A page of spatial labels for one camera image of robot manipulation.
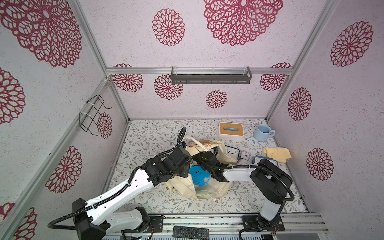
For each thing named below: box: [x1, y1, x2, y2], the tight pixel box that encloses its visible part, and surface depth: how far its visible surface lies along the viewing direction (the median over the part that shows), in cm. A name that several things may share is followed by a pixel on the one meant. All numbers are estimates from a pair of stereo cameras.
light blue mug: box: [253, 124, 276, 142], surface depth 109 cm
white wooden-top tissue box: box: [218, 122, 245, 141], surface depth 109 cm
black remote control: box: [172, 226, 210, 240], surface depth 72 cm
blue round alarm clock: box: [189, 165, 211, 187], surface depth 87 cm
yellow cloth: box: [263, 147, 292, 163], surface depth 99 cm
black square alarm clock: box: [225, 145, 240, 160], surface depth 100 cm
